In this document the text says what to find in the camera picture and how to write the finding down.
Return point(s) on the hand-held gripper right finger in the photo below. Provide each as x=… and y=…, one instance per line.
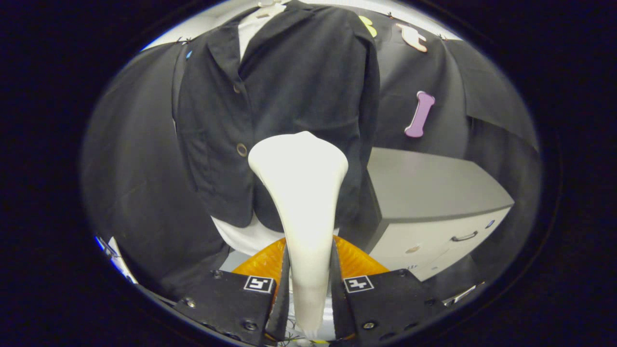
x=340, y=308

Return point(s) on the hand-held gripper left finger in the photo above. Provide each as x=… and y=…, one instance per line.
x=282, y=313

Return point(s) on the black suit jacket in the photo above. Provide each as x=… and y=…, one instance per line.
x=299, y=86

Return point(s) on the white mannequin torso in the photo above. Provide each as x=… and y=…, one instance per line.
x=241, y=236

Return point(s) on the grey storage cabinet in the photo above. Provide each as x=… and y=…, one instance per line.
x=424, y=188

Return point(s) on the white and blue equipment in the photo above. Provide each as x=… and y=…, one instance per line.
x=118, y=250

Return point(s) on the black backdrop cloth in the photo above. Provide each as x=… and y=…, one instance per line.
x=135, y=168

